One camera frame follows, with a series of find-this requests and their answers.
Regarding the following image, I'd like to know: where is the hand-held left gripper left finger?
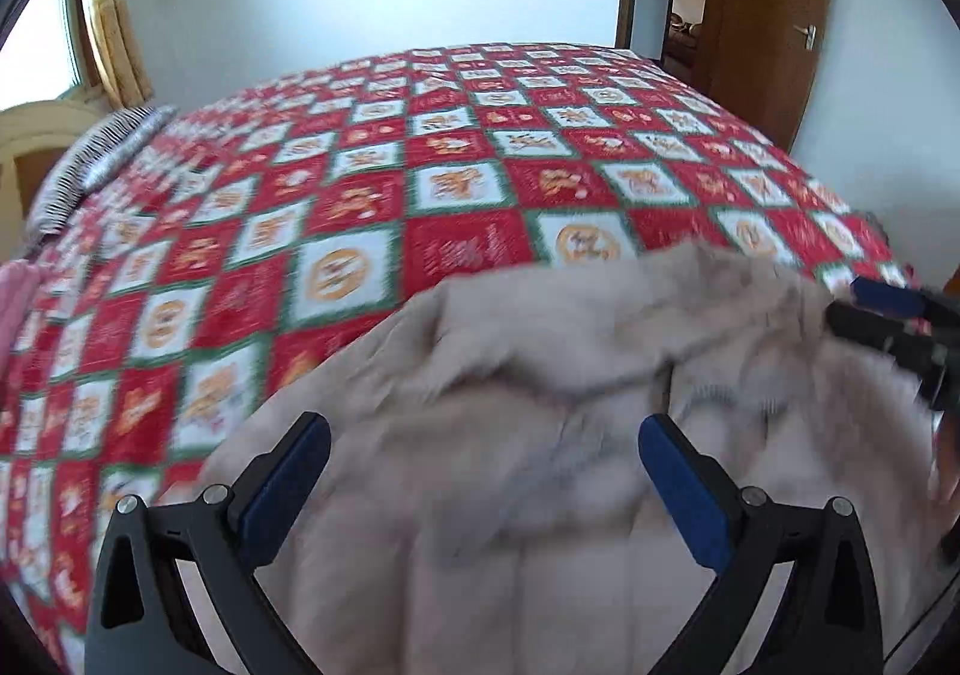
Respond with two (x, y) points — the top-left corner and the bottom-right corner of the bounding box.
(85, 411), (346, 675)

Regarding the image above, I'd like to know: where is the yellow embroidered curtain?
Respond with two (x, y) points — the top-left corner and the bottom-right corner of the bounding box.
(79, 0), (155, 113)

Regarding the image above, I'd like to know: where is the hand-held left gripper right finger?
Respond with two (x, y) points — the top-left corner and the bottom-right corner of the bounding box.
(637, 412), (886, 675)

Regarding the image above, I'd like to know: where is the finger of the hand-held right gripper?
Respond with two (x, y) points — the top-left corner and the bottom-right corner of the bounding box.
(825, 302), (960, 413)
(851, 276), (960, 332)

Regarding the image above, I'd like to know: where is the pink folded blanket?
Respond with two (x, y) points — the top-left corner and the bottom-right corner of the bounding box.
(0, 261), (40, 355)

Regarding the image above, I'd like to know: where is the sliding glass window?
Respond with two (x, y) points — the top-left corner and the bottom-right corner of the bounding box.
(0, 0), (87, 110)

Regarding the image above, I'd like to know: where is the wooden arched headboard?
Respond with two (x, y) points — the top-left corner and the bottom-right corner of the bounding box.
(0, 99), (121, 218)

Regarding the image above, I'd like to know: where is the pale pink quilted jacket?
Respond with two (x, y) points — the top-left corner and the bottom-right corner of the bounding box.
(199, 244), (960, 675)

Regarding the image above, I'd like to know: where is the red checkered printed bedspread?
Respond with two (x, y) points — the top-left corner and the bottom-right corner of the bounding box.
(0, 43), (912, 675)

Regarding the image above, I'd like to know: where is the striped pillow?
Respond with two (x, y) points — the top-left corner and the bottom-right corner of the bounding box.
(26, 105), (177, 237)

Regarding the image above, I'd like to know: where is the brown wooden door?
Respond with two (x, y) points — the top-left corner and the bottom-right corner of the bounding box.
(709, 0), (835, 151)

